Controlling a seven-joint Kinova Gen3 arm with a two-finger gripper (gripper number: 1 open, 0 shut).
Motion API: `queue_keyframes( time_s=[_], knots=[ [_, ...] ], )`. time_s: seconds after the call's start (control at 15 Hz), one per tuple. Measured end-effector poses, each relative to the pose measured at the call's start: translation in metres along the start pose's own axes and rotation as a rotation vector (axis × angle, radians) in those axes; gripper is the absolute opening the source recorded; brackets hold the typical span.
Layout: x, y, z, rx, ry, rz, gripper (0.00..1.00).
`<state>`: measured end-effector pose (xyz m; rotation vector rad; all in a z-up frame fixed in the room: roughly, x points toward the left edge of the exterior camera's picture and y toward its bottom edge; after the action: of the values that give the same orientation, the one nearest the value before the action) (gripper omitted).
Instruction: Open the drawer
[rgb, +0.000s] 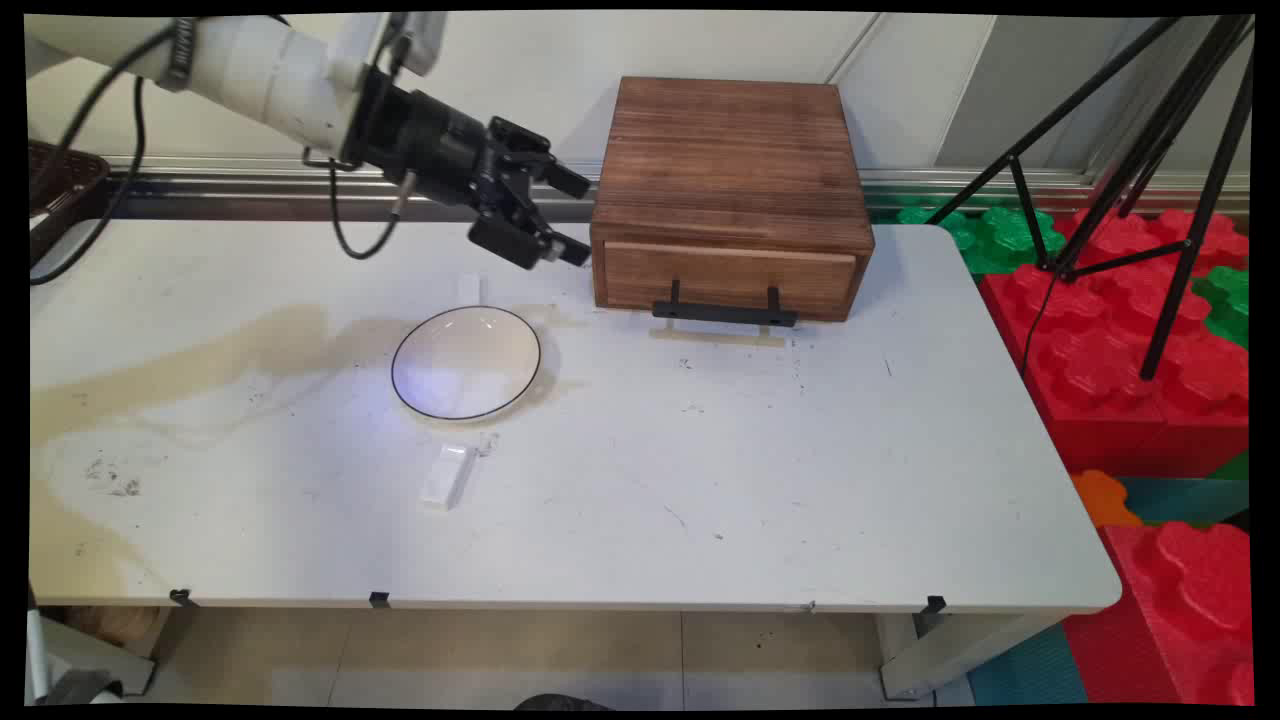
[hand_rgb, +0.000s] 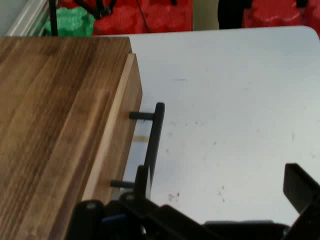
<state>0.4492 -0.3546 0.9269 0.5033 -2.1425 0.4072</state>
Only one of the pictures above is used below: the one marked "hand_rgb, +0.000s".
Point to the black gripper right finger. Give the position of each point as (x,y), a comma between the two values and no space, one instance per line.
(306,197)

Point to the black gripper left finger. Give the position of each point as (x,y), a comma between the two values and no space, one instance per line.
(140,215)

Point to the light wooden drawer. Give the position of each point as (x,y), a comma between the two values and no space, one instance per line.
(117,140)

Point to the dark wooden drawer cabinet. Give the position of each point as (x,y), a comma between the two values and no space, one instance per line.
(50,125)

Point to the black bulky object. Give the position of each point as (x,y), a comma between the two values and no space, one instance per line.
(232,13)

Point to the large red foam block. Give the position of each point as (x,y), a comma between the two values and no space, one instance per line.
(162,17)

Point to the green foam block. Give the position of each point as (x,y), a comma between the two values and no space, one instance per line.
(72,22)

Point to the aluminium wall rail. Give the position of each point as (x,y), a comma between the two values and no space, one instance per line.
(27,20)

